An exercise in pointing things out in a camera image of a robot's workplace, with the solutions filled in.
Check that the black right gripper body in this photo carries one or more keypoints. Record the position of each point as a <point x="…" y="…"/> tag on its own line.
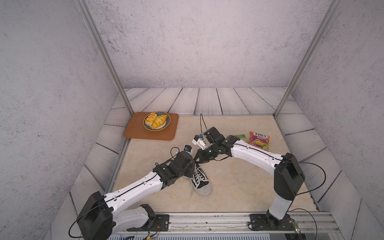
<point x="210" y="153"/>

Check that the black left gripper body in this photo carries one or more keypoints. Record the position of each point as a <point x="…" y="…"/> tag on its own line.
<point x="188" y="171"/>

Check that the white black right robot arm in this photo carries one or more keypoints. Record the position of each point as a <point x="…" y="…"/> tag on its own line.
<point x="286" y="170"/>

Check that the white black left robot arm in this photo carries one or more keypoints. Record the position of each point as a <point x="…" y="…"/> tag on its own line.
<point x="104" y="215"/>

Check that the green snack packet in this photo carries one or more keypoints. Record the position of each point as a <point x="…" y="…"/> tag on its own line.
<point x="242" y="137"/>

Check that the pink Fox's candy bag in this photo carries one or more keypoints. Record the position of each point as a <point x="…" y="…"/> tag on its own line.
<point x="260" y="141"/>

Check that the brown leather mat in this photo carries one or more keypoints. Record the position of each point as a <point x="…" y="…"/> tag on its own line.
<point x="137" y="129"/>

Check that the right bread pastry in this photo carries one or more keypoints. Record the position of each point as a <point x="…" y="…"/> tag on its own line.
<point x="159" y="122"/>

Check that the bread pastry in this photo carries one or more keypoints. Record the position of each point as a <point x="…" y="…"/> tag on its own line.
<point x="150" y="119"/>
<point x="159" y="122"/>

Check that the yellow rimmed plate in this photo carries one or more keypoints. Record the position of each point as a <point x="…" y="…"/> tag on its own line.
<point x="159" y="113"/>

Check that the left bread pastry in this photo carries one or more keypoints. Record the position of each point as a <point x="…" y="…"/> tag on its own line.
<point x="150" y="119"/>

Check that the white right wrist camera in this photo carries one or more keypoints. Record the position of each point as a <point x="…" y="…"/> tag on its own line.
<point x="199" y="141"/>

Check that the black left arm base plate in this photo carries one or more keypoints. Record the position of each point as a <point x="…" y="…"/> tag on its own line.
<point x="159" y="223"/>

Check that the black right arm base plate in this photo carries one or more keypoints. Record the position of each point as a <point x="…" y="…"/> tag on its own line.
<point x="267" y="222"/>

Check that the aluminium front rail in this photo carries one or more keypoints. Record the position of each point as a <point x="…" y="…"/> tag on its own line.
<point x="310" y="226"/>

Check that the right aluminium corner post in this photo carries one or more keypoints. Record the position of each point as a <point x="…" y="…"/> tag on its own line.
<point x="320" y="32"/>

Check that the aluminium corner post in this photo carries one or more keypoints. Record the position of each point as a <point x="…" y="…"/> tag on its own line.
<point x="103" y="52"/>
<point x="320" y="32"/>

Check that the left aluminium corner post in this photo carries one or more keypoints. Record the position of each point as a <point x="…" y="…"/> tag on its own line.
<point x="103" y="52"/>

